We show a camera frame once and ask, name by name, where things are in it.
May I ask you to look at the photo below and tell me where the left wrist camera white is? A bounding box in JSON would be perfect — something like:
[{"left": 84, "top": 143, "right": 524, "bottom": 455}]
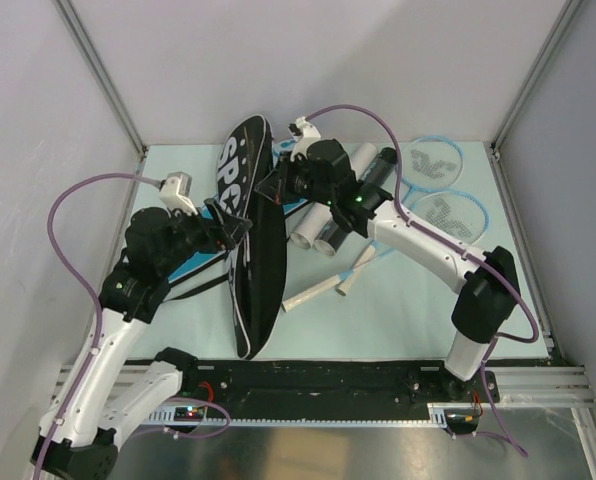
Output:
[{"left": 158, "top": 171, "right": 198, "bottom": 216}]

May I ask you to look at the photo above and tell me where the black shuttlecock tube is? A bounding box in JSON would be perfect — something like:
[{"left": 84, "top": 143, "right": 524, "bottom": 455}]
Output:
[{"left": 314, "top": 147, "right": 397, "bottom": 257}]

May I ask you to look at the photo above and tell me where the blue racket near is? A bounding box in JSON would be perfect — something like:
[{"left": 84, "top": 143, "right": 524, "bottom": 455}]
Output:
[{"left": 281, "top": 192, "right": 489, "bottom": 312}]

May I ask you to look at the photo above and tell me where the blue racket cover bag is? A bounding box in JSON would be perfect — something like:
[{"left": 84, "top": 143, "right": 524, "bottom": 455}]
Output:
[{"left": 165, "top": 139, "right": 307, "bottom": 302}]

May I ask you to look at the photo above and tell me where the black racket cover bag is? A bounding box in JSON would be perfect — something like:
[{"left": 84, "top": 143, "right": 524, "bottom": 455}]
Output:
[{"left": 216, "top": 115, "right": 287, "bottom": 360}]

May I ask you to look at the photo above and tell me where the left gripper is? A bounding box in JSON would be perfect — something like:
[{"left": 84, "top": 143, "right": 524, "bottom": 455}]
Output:
[{"left": 157, "top": 197, "right": 250, "bottom": 275}]

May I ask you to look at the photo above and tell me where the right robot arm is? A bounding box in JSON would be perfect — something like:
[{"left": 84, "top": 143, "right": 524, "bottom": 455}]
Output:
[{"left": 255, "top": 140, "right": 522, "bottom": 401}]

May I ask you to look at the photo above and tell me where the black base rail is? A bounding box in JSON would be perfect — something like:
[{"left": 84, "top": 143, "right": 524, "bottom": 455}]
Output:
[{"left": 177, "top": 359, "right": 497, "bottom": 423}]

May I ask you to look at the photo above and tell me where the blue racket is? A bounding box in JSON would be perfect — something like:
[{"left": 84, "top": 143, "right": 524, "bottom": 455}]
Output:
[
  {"left": 335, "top": 136, "right": 465, "bottom": 296},
  {"left": 281, "top": 192, "right": 489, "bottom": 312}
]

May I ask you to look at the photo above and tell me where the right aluminium frame post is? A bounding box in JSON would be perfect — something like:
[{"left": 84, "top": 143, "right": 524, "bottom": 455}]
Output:
[{"left": 490, "top": 0, "right": 587, "bottom": 154}]

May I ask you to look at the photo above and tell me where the white shuttlecock tube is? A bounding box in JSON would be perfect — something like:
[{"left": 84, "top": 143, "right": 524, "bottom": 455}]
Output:
[{"left": 290, "top": 142, "right": 378, "bottom": 250}]

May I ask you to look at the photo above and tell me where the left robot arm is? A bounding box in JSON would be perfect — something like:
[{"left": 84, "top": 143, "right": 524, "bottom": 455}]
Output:
[{"left": 31, "top": 199, "right": 252, "bottom": 479}]

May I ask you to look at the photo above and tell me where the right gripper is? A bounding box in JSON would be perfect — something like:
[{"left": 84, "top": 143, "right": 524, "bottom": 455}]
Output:
[{"left": 256, "top": 152, "right": 334, "bottom": 207}]

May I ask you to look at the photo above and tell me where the left aluminium frame post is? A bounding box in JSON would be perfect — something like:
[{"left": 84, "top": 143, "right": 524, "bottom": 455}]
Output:
[{"left": 52, "top": 0, "right": 148, "bottom": 158}]

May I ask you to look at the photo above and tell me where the aluminium frame post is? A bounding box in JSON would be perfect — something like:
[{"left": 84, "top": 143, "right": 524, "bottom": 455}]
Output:
[
  {"left": 52, "top": 0, "right": 148, "bottom": 158},
  {"left": 490, "top": 0, "right": 587, "bottom": 154}
]

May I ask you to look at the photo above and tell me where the blue racket far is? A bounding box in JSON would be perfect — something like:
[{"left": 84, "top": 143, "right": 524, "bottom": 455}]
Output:
[{"left": 335, "top": 136, "right": 465, "bottom": 296}]

